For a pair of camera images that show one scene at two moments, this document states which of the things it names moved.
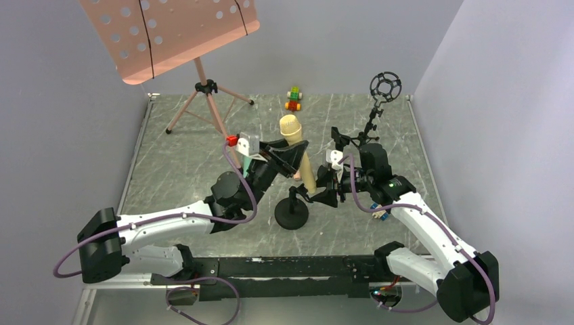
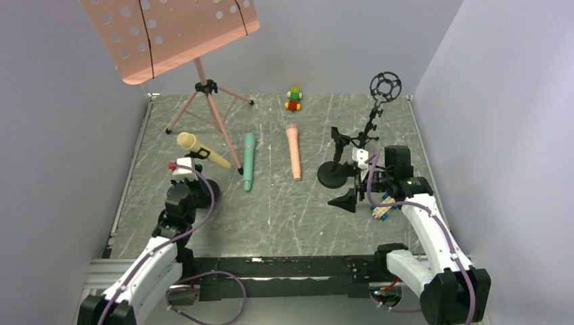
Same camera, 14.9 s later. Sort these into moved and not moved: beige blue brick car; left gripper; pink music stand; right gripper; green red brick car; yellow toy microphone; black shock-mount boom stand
Moved: yellow toy microphone; left gripper; right gripper
Not moved: green red brick car; pink music stand; black shock-mount boom stand; beige blue brick car
